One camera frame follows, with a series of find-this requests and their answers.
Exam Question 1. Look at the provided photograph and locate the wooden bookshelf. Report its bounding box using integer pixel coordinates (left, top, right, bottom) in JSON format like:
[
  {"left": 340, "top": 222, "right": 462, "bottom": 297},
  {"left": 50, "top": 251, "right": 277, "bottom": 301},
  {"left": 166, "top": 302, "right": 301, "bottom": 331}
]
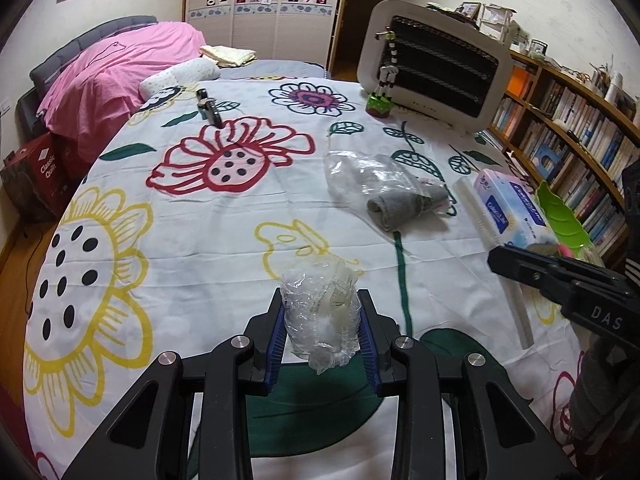
[{"left": 488, "top": 52, "right": 639, "bottom": 266}]

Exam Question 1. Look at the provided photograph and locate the green leaf-shaped tray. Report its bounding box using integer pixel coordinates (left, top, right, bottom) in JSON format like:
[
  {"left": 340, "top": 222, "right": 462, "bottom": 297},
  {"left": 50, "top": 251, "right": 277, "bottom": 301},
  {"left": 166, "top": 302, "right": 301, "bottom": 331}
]
[{"left": 535, "top": 181, "right": 604, "bottom": 266}]

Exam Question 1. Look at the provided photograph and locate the bag of cotton balls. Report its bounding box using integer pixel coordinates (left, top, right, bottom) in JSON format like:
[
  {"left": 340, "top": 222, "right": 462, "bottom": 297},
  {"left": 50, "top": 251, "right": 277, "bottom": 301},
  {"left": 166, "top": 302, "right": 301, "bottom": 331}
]
[{"left": 280, "top": 258, "right": 360, "bottom": 375}]

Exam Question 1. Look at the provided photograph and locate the zebra toy on green base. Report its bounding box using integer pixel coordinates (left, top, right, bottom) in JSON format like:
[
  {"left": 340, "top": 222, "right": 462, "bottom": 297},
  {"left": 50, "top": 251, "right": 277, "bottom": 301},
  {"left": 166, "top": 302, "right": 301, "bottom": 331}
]
[{"left": 366, "top": 26, "right": 398, "bottom": 119}]

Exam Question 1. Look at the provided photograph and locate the white electric heater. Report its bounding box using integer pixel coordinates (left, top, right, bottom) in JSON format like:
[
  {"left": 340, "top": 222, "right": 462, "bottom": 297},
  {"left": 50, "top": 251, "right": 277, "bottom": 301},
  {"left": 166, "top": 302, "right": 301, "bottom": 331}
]
[{"left": 357, "top": 0, "right": 513, "bottom": 133}]

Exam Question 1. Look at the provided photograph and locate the pink foam bendy roller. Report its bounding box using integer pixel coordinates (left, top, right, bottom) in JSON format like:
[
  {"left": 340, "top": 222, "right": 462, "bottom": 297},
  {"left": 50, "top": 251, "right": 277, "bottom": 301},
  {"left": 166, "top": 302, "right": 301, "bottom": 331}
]
[{"left": 558, "top": 244, "right": 574, "bottom": 258}]

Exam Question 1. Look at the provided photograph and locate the blue tissue pack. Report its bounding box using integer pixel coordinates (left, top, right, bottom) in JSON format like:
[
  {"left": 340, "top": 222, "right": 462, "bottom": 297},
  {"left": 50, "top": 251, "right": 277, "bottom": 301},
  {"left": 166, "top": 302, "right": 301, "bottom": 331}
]
[{"left": 473, "top": 169, "right": 558, "bottom": 250}]

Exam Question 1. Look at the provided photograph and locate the grey headboard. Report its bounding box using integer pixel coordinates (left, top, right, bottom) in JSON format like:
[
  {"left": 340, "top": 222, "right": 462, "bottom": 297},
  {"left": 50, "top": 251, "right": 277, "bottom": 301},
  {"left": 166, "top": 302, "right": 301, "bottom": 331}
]
[{"left": 16, "top": 15, "right": 158, "bottom": 141}]

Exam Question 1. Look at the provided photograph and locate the red box by bed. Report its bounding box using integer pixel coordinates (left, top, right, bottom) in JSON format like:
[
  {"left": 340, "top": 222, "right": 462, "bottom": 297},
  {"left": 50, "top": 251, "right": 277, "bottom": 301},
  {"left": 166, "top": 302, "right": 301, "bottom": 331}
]
[{"left": 1, "top": 133, "right": 73, "bottom": 222}]

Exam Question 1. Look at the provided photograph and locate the black clip on bed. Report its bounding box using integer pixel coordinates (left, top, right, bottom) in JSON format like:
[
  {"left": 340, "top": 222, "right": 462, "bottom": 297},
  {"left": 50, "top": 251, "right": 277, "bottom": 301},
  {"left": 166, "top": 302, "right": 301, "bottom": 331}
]
[{"left": 196, "top": 89, "right": 224, "bottom": 129}]

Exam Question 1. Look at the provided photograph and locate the bag with grey sock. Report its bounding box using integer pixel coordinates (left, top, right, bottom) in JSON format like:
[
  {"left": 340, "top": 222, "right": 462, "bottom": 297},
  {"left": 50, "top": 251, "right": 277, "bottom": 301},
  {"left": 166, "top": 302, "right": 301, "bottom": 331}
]
[{"left": 323, "top": 151, "right": 451, "bottom": 233}]

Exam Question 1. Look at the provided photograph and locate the folded cream towel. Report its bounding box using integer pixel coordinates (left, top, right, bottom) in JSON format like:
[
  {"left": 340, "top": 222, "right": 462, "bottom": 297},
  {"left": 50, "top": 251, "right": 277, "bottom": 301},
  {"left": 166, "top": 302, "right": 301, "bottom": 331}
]
[{"left": 200, "top": 44, "right": 257, "bottom": 68}]

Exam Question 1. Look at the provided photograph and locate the pink blanket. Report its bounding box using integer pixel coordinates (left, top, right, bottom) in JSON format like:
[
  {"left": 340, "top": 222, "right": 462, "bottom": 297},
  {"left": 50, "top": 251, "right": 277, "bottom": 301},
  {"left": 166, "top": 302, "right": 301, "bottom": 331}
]
[{"left": 38, "top": 22, "right": 205, "bottom": 165}]

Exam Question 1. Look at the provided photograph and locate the floral bed sheet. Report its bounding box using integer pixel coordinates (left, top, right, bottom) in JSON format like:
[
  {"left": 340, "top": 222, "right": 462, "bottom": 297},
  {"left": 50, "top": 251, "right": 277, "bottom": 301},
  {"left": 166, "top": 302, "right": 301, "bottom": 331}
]
[{"left": 23, "top": 78, "right": 582, "bottom": 479}]

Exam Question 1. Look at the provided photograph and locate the white dotted pillow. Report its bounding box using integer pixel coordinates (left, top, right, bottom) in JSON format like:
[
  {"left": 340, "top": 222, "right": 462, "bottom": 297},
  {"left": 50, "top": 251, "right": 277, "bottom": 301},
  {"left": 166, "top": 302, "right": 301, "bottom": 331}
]
[{"left": 139, "top": 58, "right": 220, "bottom": 101}]

